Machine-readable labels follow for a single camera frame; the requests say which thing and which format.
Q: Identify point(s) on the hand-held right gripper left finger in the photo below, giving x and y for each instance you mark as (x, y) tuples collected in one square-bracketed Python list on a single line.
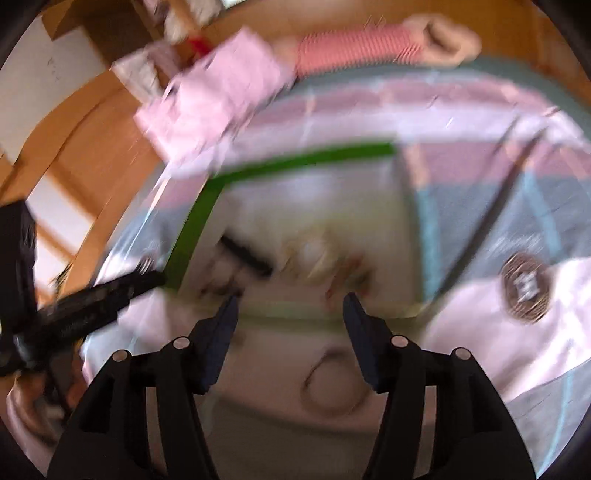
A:
[(217, 341)]

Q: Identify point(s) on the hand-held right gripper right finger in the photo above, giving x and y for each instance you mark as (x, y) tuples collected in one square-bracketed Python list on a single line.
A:
[(362, 341)]

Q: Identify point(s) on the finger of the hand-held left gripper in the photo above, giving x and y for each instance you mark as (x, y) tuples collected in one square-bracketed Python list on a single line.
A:
[(106, 295)]

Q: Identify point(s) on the white plastic wristwatch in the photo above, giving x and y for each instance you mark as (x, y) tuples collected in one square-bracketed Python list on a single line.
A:
[(332, 406)]

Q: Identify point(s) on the black wristwatch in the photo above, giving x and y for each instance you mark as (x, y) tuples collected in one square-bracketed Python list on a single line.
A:
[(247, 258)]

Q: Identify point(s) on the green cardboard box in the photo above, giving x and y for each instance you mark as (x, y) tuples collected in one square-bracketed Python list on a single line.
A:
[(300, 207)]

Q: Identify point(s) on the person's left hand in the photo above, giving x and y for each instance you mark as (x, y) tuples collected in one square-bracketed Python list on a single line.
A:
[(30, 406)]

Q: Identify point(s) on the wooden headboard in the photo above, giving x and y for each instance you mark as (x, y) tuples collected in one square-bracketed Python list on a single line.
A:
[(106, 134)]

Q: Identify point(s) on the pink pillow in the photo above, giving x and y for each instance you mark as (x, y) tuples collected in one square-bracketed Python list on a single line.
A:
[(217, 97)]

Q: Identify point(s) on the white cloth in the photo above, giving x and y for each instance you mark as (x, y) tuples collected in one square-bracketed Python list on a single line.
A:
[(138, 69)]

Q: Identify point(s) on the red cloth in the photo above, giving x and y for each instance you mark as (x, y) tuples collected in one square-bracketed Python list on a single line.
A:
[(199, 45)]

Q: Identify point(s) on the striped plush toy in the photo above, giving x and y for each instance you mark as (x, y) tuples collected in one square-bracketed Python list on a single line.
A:
[(351, 44)]

